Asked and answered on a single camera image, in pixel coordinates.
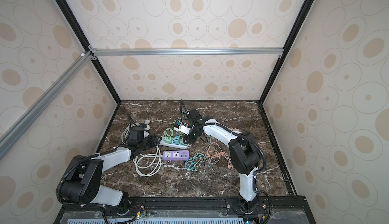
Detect teal charger plug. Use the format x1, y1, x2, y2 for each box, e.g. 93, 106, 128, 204
173, 136, 181, 145

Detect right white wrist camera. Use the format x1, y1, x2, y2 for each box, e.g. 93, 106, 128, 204
173, 121, 193, 135

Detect diagonal aluminium rail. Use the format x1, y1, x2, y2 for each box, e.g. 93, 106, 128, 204
1, 52, 92, 158

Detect pink charger cable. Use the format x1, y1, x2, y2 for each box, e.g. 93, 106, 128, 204
206, 141, 234, 169

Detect purple power strip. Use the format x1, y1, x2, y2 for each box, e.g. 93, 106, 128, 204
162, 150, 189, 161

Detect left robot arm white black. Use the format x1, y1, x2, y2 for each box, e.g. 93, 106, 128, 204
55, 113, 162, 209

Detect white power strip cable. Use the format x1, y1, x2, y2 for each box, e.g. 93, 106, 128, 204
121, 119, 162, 177

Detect tangled green teal cables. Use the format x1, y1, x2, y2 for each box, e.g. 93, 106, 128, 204
184, 144, 219, 171

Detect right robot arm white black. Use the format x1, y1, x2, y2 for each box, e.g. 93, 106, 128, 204
174, 100, 272, 224

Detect horizontal aluminium rail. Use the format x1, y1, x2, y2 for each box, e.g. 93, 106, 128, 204
91, 48, 284, 56

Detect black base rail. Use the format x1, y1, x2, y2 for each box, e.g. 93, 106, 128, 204
55, 196, 315, 224

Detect white blue power strip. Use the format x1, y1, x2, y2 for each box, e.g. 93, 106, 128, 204
160, 136, 189, 150

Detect light green charger plug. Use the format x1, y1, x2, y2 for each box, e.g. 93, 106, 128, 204
164, 137, 173, 144

